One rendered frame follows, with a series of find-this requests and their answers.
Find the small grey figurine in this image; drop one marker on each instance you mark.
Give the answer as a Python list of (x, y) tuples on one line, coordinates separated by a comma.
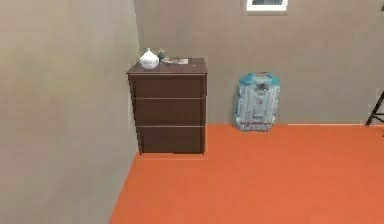
[(161, 54)]

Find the dark brown chest of drawers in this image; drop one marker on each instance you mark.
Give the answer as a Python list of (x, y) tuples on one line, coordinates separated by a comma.
[(170, 110)]

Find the white round vase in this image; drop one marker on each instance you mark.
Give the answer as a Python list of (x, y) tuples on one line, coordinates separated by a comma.
[(149, 60)]

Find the white flat paper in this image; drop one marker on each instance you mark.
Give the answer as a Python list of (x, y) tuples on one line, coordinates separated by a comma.
[(183, 61)]

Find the white framed window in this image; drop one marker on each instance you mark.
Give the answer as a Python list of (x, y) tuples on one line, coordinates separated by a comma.
[(267, 4)]

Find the black stand legs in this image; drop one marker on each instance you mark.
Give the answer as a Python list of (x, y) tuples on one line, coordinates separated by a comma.
[(376, 111)]

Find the grey dish with small items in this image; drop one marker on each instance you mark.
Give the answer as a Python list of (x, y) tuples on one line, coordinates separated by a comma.
[(170, 60)]

